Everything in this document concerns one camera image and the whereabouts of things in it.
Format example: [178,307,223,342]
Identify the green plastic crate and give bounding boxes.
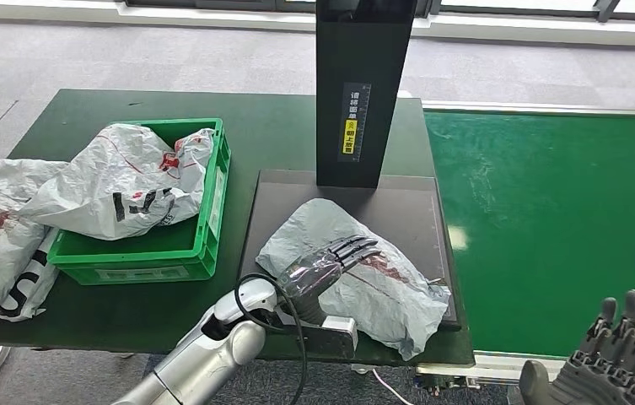
[46,117,232,286]

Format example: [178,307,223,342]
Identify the white window ledge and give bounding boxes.
[0,0,635,47]

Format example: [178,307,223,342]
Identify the white crate label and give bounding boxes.
[206,167,227,239]

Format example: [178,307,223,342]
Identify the aluminium conveyor frame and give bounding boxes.
[414,99,635,392]

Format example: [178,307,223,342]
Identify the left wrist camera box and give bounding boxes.
[272,310,359,360]

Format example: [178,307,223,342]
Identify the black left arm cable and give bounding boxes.
[233,272,309,405]

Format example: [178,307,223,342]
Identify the black inbound scanner machine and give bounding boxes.
[237,0,462,331]

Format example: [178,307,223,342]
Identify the grey-white parcel bag red print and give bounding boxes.
[256,198,452,362]

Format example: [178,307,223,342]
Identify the white parcel bag black letters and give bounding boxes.
[0,229,62,322]

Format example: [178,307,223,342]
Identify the black yellow scanner label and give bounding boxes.
[338,82,373,164]

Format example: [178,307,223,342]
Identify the green conveyor belt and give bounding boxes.
[424,110,635,359]

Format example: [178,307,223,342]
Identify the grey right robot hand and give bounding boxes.
[519,289,635,405]

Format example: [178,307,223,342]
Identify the white bag black-red print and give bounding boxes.
[18,122,216,241]

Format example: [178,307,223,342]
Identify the white power cable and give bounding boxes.
[350,364,414,405]

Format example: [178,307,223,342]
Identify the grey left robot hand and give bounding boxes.
[277,235,383,327]

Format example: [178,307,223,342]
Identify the dark green table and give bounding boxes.
[0,88,476,367]

